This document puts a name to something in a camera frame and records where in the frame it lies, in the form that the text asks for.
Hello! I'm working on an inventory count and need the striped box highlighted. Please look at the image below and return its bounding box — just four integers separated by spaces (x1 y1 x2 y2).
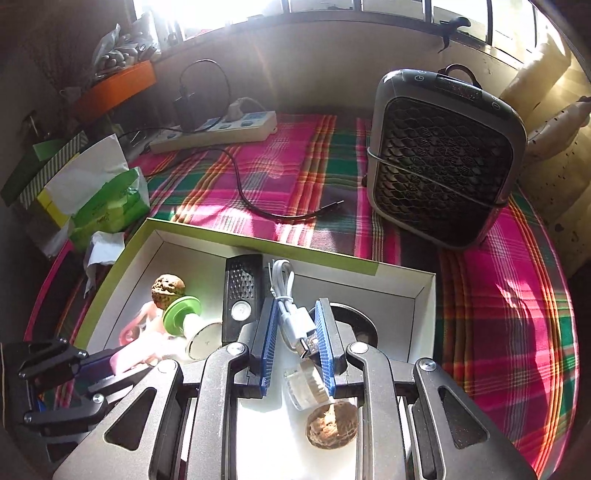
18 131 90 210

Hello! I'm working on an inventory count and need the black charger adapter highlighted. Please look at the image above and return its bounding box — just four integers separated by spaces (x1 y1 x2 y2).
173 95 200 132

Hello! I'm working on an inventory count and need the black charger cable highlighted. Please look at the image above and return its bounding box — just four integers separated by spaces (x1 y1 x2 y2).
117 60 345 222

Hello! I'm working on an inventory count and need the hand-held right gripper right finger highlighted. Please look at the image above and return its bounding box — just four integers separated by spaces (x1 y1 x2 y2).
315 298 539 480

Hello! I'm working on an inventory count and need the crumpled white tissue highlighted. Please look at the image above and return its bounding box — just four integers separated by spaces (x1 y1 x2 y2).
83 231 126 296

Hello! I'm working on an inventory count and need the green and white spool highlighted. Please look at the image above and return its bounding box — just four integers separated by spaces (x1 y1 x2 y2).
161 295 225 361

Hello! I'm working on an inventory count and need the orange box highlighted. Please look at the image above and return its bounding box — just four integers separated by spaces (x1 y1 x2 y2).
74 60 157 121

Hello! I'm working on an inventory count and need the white power strip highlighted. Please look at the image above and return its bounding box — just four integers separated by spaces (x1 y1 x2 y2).
148 110 278 155

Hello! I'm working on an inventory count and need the yellow-green box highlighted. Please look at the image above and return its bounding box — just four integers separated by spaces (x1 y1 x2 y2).
36 187 77 229

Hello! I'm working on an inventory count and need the dark green box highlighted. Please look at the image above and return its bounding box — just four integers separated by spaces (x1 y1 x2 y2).
0 138 70 206

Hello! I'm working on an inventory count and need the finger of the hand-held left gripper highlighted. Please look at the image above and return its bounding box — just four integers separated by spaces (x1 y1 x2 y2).
17 338 118 386
23 367 160 428

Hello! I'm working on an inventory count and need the grey space heater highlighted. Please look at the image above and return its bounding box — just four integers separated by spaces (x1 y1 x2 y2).
365 65 527 252

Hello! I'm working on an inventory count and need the black window latch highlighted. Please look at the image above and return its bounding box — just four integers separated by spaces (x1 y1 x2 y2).
436 16 472 49

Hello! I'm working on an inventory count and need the pile of plastic bags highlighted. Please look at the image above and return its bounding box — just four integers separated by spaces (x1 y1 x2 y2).
90 11 162 75

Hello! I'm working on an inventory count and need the green tissue pack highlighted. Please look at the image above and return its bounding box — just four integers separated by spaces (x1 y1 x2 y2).
44 133 152 241

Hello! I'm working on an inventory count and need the black round disc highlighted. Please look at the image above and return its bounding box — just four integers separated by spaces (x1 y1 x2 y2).
330 302 379 352

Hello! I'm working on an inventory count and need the brown walnut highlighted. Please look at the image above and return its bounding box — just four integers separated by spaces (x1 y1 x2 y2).
151 274 187 311
305 401 360 448

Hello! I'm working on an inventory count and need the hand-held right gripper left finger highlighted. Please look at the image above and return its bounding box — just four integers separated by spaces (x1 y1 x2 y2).
53 298 280 480

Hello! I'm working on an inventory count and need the green cardboard box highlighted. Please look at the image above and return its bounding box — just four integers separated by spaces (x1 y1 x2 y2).
69 218 437 480

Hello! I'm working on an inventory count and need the white usb cable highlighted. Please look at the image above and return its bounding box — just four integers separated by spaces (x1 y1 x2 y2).
268 258 321 358

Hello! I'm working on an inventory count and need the white power plug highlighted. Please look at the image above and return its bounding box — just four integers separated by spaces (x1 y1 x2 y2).
226 98 254 123

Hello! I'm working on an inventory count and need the pink oblong holder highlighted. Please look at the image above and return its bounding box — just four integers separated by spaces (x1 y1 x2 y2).
111 332 185 374

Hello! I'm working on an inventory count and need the window with metal bars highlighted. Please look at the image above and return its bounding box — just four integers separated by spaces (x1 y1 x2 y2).
131 0 555 61

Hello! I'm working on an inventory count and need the small clear jar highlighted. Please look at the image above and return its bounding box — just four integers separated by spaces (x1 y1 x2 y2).
283 355 331 411

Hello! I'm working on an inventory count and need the cream heart-print curtain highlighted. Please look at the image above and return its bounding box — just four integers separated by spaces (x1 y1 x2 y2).
517 138 591 282

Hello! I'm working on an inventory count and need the black rectangular perforated device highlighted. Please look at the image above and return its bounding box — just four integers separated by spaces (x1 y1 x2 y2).
222 254 264 344

